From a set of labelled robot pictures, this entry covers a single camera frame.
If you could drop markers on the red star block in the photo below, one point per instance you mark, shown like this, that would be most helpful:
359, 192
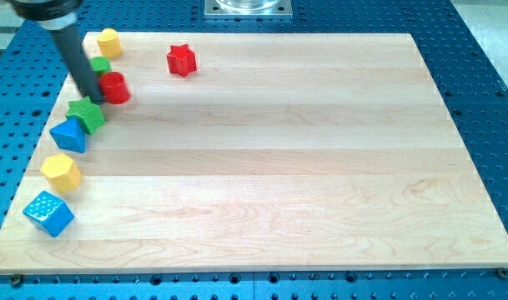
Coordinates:
181, 60

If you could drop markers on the light wooden board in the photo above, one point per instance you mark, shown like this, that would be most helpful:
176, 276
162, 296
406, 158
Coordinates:
302, 152

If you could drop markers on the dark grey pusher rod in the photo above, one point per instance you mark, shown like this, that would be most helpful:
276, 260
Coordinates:
70, 46

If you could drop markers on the yellow hexagon block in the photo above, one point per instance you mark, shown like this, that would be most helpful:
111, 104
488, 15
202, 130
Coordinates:
61, 172

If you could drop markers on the green star block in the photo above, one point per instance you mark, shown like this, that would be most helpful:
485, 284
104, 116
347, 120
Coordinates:
88, 114

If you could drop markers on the blue cube block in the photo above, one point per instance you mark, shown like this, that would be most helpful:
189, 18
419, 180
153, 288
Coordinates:
49, 213

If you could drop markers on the green cylinder block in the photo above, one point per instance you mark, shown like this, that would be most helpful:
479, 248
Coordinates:
100, 65

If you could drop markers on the yellow cylinder block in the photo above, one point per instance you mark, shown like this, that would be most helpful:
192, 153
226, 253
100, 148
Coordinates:
109, 43

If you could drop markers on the red cylinder block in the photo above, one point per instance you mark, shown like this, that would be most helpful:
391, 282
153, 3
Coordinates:
114, 88

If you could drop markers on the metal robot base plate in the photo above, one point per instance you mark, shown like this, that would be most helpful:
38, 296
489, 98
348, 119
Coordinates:
248, 9

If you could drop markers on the blue triangle block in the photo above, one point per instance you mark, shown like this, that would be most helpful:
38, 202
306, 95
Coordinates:
69, 135

